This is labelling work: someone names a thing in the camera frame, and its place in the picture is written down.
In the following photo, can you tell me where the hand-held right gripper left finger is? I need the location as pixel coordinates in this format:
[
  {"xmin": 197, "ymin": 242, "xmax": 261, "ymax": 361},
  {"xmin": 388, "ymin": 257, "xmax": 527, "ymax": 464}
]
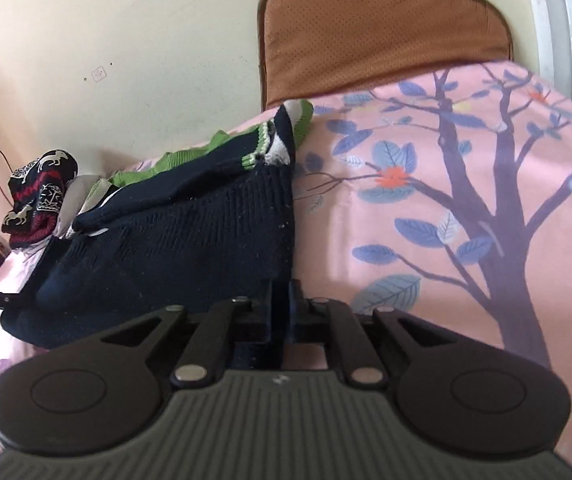
[{"xmin": 100, "ymin": 280, "xmax": 275, "ymax": 389}]

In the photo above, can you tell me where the pink tree print bedsheet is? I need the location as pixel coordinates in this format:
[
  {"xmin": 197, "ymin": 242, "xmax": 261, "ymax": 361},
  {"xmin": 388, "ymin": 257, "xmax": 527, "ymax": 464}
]
[{"xmin": 0, "ymin": 60, "xmax": 572, "ymax": 477}]

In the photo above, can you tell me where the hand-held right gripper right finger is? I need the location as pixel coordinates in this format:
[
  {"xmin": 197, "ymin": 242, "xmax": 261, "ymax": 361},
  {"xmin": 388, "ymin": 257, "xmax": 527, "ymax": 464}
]
[{"xmin": 286, "ymin": 280, "xmax": 464, "ymax": 390}]

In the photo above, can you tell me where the green navy striped knit sweater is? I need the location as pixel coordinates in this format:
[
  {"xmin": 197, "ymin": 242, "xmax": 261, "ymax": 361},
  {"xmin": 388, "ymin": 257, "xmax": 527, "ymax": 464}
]
[{"xmin": 2, "ymin": 99, "xmax": 315, "ymax": 352}]

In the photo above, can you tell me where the brown perforated cushion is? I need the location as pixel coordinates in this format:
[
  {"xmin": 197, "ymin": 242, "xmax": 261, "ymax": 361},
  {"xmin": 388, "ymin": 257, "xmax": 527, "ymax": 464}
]
[{"xmin": 257, "ymin": 0, "xmax": 513, "ymax": 111}]

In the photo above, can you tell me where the navy red reindeer print cloth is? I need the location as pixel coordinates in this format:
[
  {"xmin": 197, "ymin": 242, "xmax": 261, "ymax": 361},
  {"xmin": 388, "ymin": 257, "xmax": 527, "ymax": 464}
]
[{"xmin": 2, "ymin": 149, "xmax": 79, "ymax": 250}]

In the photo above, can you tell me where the white pillow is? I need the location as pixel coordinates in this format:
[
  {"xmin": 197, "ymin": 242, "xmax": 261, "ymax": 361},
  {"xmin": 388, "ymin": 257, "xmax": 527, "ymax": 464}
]
[{"xmin": 53, "ymin": 174, "xmax": 112, "ymax": 240}]

